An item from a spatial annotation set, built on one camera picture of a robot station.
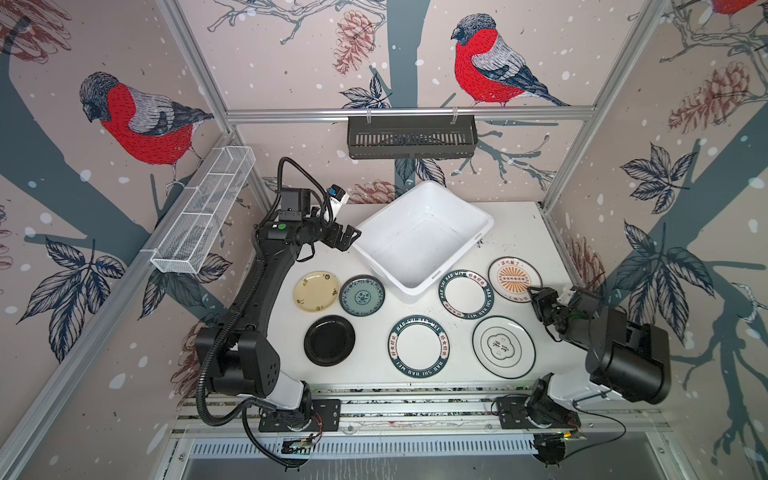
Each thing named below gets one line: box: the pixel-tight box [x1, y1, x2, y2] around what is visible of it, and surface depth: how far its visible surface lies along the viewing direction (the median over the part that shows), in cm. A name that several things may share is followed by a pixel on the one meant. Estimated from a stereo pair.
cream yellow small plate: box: [293, 271, 341, 312], surface depth 99 cm
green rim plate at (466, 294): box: [438, 269, 494, 320], surface depth 97 cm
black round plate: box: [304, 315, 356, 367], surface depth 87 cm
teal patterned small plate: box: [339, 274, 385, 317], surface depth 97 cm
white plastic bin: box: [352, 180, 494, 297], surface depth 109 cm
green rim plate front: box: [387, 315, 451, 379], surface depth 87 cm
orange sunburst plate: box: [487, 256, 543, 303], surface depth 102 cm
